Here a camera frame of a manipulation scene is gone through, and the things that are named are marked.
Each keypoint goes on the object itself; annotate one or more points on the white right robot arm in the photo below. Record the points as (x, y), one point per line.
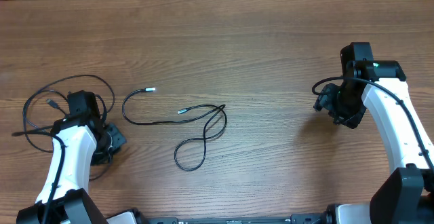
(380, 87)

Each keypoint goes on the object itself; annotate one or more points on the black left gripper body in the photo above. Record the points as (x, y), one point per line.
(110, 143)

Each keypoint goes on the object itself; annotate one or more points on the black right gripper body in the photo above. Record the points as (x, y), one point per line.
(343, 104)

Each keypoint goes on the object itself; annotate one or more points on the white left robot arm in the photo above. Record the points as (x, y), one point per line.
(64, 197)

